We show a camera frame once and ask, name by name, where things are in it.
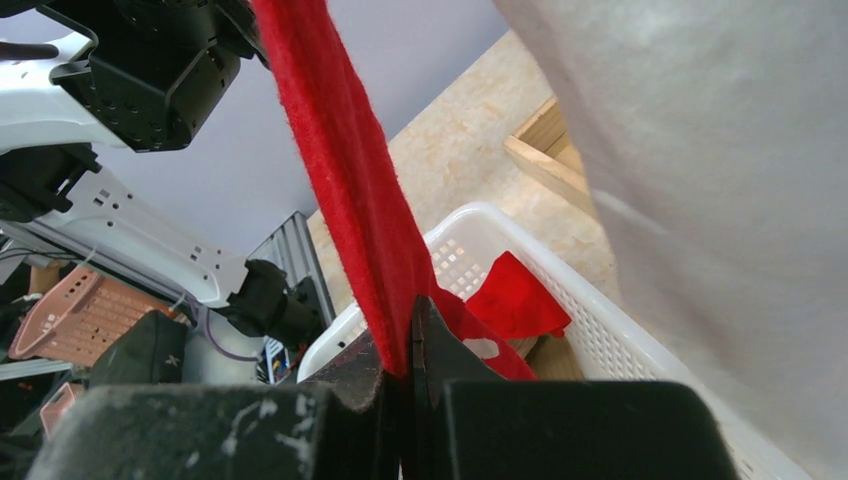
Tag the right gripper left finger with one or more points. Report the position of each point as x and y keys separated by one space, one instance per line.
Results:
x=334 y=425

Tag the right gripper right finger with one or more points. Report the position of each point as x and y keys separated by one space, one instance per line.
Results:
x=472 y=423

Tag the tan brown sock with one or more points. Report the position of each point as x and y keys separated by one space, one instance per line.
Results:
x=550 y=358

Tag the red sock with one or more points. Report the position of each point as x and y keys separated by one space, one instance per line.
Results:
x=514 y=304
x=346 y=156

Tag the white plastic basket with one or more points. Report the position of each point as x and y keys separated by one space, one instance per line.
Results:
x=608 y=344

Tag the white sock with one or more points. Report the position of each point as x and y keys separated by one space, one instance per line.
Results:
x=713 y=136

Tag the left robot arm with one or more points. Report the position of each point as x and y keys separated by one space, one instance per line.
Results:
x=150 y=130

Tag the wooden hanger stand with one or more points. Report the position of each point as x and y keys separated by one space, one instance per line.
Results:
x=542 y=148

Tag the pink plastic basket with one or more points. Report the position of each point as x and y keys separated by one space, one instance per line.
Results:
x=88 y=315

